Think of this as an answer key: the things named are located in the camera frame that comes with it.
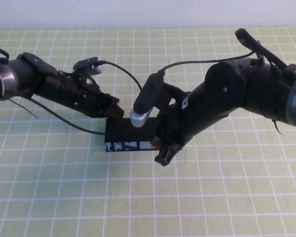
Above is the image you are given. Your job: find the black zip tie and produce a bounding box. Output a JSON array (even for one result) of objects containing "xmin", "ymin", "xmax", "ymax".
[
  {"xmin": 271, "ymin": 118, "xmax": 285, "ymax": 136},
  {"xmin": 8, "ymin": 97, "xmax": 39, "ymax": 119}
]

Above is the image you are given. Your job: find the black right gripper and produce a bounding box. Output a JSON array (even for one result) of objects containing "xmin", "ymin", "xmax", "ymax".
[{"xmin": 154, "ymin": 91, "xmax": 229, "ymax": 166}]

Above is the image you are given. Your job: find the black printed glasses case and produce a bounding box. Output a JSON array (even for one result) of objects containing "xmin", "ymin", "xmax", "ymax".
[{"xmin": 104, "ymin": 117, "xmax": 163, "ymax": 153}]

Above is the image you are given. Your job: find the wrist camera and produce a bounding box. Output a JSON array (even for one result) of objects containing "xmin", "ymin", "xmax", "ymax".
[
  {"xmin": 129, "ymin": 71, "xmax": 167, "ymax": 128},
  {"xmin": 73, "ymin": 56, "xmax": 106, "ymax": 75}
]

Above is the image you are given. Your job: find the left camera cable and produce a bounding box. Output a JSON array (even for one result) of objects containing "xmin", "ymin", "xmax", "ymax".
[{"xmin": 31, "ymin": 60, "xmax": 143, "ymax": 136}]

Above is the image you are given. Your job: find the camera cable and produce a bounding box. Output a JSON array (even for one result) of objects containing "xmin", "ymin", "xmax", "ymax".
[
  {"xmin": 31, "ymin": 60, "xmax": 143, "ymax": 136},
  {"xmin": 158, "ymin": 51, "xmax": 257, "ymax": 75}
]

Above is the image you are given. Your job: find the right camera cable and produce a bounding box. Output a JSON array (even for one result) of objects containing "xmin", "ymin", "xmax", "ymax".
[{"xmin": 158, "ymin": 51, "xmax": 257, "ymax": 75}]

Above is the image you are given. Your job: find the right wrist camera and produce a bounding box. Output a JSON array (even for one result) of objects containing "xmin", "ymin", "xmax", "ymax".
[{"xmin": 129, "ymin": 71, "xmax": 167, "ymax": 128}]

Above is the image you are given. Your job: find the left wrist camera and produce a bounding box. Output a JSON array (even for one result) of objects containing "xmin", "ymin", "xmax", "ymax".
[{"xmin": 73, "ymin": 56, "xmax": 106, "ymax": 75}]

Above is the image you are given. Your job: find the right camera mount bracket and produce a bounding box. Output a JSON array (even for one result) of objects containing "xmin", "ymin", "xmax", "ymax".
[{"xmin": 161, "ymin": 82, "xmax": 189, "ymax": 110}]

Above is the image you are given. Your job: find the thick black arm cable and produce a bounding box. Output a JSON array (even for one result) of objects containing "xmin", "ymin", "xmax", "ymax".
[
  {"xmin": 234, "ymin": 28, "xmax": 296, "ymax": 78},
  {"xmin": 0, "ymin": 41, "xmax": 10, "ymax": 64}
]

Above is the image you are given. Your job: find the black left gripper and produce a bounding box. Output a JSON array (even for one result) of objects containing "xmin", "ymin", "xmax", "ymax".
[{"xmin": 39, "ymin": 71, "xmax": 125, "ymax": 119}]

